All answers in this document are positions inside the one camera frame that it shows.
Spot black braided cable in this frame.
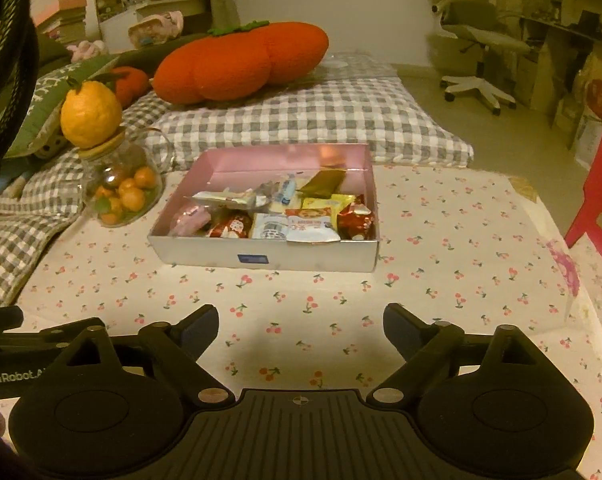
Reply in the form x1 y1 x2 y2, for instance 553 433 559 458
0 0 40 181

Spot glass jar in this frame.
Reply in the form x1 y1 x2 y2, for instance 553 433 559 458
77 127 174 228

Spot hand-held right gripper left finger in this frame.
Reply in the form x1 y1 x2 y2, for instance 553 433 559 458
46 304 234 407

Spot small red round cushion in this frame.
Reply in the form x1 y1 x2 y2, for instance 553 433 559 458
106 66 150 109

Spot pile of small oranges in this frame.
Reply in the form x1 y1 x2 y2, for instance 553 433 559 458
95 166 159 226

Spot white office chair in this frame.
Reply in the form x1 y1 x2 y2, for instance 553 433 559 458
426 0 532 116

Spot yellow snack packet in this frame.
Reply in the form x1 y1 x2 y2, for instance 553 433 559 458
301 194 356 211

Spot cork jar lid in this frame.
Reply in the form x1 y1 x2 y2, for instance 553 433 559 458
77 127 128 161

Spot pink plush toy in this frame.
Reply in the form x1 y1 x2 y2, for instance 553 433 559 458
128 10 184 46

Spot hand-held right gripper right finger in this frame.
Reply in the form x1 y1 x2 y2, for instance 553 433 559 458
368 302 556 407

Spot white cartoon snack packet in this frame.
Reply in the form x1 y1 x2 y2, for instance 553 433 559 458
285 207 342 244

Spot cherry print sheet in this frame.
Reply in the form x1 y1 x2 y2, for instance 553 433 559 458
0 162 602 480

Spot white orange printed bag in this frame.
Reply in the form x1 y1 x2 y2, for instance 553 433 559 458
573 77 602 171

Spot grey checkered quilt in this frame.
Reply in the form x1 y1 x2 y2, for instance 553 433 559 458
0 147 182 311

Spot pink snack packet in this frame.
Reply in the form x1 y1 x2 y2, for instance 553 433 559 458
170 204 212 237

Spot cluttered desk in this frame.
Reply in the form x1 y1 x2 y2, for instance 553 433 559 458
521 10 602 126

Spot grey checkered pillow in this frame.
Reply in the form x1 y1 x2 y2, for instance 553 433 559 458
143 77 475 170

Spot large orange citrus fruit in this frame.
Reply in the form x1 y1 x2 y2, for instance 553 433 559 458
60 80 123 150

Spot red pumpkin cushion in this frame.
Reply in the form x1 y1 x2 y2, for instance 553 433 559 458
152 21 330 106

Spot pink box with silver sides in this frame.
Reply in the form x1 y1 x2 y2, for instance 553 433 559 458
148 142 380 273

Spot red white candy packet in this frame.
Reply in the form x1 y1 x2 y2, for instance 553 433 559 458
337 194 376 241

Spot dark green cushion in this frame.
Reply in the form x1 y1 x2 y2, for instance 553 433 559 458
33 32 209 78

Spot plush monkey toy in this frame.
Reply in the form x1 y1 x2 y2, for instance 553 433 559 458
0 132 66 196

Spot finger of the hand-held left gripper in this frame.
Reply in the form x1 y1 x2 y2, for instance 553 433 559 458
0 305 26 333
0 317 89 356

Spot gold brown snack packet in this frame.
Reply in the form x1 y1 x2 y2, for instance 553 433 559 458
297 170 350 200

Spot stack of books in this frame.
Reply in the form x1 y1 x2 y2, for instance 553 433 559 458
33 0 89 43

